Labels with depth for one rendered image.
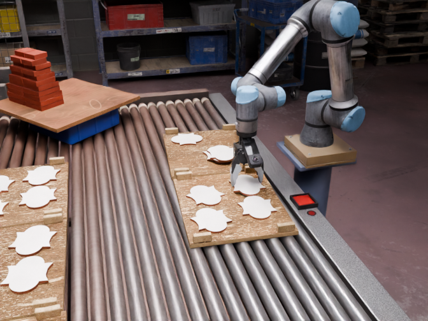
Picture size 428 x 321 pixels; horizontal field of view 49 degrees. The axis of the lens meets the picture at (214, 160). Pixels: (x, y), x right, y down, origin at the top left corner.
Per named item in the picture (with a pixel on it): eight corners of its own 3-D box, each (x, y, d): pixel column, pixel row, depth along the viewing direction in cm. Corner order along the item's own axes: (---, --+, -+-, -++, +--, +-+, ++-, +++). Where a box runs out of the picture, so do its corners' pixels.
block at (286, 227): (293, 227, 149) (293, 220, 148) (295, 231, 147) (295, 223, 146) (275, 230, 148) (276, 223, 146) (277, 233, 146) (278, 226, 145)
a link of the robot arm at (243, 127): (260, 121, 159) (237, 123, 157) (260, 134, 161) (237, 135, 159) (254, 114, 166) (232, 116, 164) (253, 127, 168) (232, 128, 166)
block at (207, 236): (211, 237, 144) (211, 230, 143) (212, 241, 143) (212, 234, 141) (192, 240, 143) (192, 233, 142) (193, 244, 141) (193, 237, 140)
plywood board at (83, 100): (72, 81, 255) (72, 78, 254) (140, 99, 230) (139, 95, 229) (-12, 107, 219) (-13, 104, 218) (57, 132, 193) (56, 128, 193)
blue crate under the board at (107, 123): (79, 110, 244) (76, 92, 239) (121, 123, 228) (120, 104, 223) (27, 130, 221) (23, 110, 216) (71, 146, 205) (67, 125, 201)
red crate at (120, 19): (158, 21, 597) (156, -2, 585) (164, 28, 559) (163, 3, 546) (106, 23, 582) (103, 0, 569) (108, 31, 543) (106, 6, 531)
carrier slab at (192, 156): (237, 131, 220) (237, 128, 219) (259, 172, 184) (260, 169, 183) (162, 136, 215) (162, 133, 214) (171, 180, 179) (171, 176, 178)
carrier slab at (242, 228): (261, 173, 184) (261, 169, 183) (298, 234, 148) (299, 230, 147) (173, 182, 178) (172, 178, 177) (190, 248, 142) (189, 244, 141)
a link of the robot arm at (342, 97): (341, 115, 205) (329, -7, 173) (369, 126, 194) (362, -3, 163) (321, 128, 200) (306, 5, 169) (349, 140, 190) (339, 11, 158)
